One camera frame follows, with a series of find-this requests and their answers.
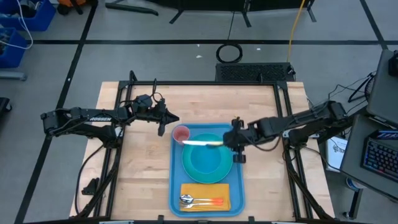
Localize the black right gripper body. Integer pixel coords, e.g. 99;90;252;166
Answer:
222;128;252;149

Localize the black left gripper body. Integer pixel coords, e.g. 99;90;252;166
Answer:
143;104;160;123

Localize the pink plastic cup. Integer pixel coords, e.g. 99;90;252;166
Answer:
172;124;191;146

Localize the blue plastic bowl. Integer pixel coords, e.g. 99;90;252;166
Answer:
189;143;226;175

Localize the teal green plate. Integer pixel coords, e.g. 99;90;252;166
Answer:
181;133;234;185

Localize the yellow cloth napkin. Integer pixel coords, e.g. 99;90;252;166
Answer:
179;182;232;213

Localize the blue plastic tray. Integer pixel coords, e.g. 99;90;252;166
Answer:
169;123;246;218

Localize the orange-handled metal fork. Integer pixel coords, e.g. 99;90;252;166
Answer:
179;200;224;209

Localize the orange-handled metal spoon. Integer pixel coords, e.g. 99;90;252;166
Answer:
179;194;224;203

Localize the black perforated computer case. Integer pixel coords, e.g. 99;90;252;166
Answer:
215;62;296;83

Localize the white printed box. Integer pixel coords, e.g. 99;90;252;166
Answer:
325;135;349;173

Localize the black floor stand foot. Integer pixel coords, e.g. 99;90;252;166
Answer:
104;2;159;17

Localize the grey desk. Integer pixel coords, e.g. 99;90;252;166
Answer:
339;113;398;200

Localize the blue white tape roll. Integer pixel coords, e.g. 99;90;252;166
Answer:
345;177;365;191

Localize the black partition screen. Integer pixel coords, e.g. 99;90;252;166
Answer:
146;0;318;29

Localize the black desk leg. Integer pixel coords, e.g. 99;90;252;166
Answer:
343;187;364;220

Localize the orange and black device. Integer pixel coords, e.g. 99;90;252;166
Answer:
57;0;99;16

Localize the backlit black keyboard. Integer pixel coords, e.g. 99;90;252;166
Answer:
359;136;398;184

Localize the blue plastic bin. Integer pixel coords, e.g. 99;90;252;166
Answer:
0;27;29;70
0;0;57;32

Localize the grey metal bar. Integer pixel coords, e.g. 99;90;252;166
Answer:
0;71;27;82

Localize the black chair base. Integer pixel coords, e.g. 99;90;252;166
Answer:
0;96;13;114

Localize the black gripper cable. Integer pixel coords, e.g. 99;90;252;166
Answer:
150;78;165;106

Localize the black aluminium table frame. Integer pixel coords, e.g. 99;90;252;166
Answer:
73;70;336;224

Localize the coiled black cable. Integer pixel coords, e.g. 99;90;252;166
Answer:
215;11;244;65

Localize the black frame bracket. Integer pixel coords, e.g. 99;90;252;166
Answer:
81;177;100;196

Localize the black arm base cable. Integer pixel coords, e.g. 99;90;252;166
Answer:
74;144;108;215

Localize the yellow cable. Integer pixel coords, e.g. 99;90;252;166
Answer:
285;0;307;63

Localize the white cable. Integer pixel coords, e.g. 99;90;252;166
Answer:
0;0;34;50

